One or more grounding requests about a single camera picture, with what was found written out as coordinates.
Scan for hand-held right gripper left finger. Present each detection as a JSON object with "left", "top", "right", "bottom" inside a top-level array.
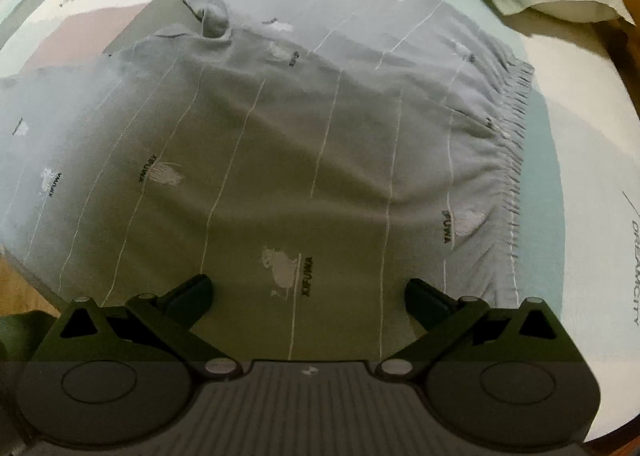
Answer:
[{"left": 51, "top": 273, "right": 247, "bottom": 381}]

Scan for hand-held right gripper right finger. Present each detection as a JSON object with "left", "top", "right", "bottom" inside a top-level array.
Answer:
[{"left": 374, "top": 277, "right": 572, "bottom": 383}]

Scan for grey printed pajama pants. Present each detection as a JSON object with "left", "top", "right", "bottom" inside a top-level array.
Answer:
[{"left": 0, "top": 0, "right": 537, "bottom": 362}]

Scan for patchwork flowered bed sheet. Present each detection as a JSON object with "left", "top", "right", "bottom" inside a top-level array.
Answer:
[{"left": 0, "top": 0, "right": 640, "bottom": 454}]

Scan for wooden headboard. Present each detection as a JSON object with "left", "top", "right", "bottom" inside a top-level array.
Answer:
[{"left": 590, "top": 0, "right": 640, "bottom": 107}]

